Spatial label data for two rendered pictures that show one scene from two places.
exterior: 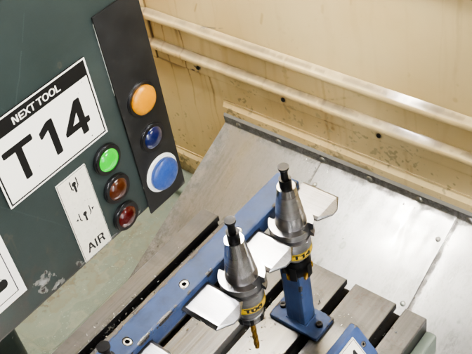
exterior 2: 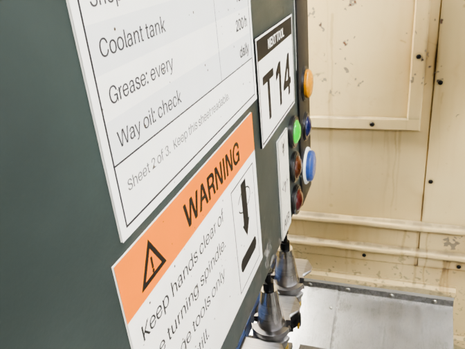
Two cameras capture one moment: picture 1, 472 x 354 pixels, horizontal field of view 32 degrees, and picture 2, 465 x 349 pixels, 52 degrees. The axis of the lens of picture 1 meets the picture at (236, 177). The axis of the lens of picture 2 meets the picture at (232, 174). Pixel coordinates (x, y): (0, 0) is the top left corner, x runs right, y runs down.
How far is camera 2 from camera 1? 0.44 m
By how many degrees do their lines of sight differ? 27
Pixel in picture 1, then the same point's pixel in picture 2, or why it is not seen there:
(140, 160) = (302, 145)
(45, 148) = (277, 92)
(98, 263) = not seen: outside the picture
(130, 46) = (304, 27)
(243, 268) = (278, 313)
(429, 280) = (335, 336)
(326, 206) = (304, 266)
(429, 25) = not seen: hidden behind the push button
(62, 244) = (275, 213)
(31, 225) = (266, 178)
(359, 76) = not seen: hidden behind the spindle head
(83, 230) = (284, 202)
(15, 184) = (265, 120)
